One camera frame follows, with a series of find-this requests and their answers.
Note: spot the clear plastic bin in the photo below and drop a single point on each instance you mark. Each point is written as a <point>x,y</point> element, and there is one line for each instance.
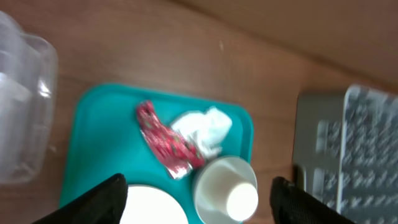
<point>28,92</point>

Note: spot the teal serving tray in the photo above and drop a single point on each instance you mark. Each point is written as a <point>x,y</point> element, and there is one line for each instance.
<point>106,140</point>

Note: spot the red snack wrapper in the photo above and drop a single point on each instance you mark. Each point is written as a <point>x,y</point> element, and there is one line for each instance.
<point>175,153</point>

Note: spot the grey bowl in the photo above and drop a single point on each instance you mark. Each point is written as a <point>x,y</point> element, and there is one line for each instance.
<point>217,186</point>

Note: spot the large white plate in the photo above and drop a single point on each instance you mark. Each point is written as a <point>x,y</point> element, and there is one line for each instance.
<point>149,205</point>

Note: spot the white paper cup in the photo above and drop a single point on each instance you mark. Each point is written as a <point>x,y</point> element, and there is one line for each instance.
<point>233,196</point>

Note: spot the white tissue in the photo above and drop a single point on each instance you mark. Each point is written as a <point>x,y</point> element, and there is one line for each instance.
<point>206,130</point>

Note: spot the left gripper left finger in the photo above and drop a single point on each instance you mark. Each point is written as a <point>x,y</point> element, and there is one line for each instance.
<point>103,204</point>

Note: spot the grey dish rack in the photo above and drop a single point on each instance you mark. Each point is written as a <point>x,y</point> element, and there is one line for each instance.
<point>345,152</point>

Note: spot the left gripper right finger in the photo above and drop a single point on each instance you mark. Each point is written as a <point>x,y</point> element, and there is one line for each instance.
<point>292,205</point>

